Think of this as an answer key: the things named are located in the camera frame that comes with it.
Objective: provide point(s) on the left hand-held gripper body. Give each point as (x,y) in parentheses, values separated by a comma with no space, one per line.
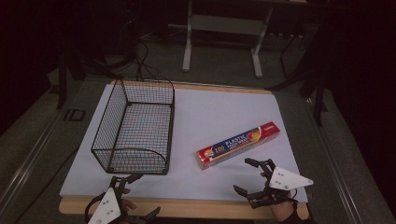
(107,208)

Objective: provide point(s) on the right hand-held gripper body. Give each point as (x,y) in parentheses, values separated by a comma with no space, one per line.
(285,180)

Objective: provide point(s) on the red plastic wrap box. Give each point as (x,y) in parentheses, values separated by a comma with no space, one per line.
(236,146)

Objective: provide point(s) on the person's left hand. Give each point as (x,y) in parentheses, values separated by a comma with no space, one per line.
(126,205)

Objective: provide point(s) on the person's right hand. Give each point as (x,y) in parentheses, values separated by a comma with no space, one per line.
(283,210)

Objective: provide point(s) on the white table mat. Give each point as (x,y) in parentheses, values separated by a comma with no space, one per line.
(211,109)

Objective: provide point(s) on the black tripod stand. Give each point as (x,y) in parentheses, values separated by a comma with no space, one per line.
(314,77)

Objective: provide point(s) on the black stand leg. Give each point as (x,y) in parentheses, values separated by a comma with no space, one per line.
(61,81)

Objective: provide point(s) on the grey metal floor rail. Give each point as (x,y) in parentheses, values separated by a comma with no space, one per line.
(28,161)
(336,161)

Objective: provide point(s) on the white metal stand frame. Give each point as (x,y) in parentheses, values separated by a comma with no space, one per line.
(224,25)

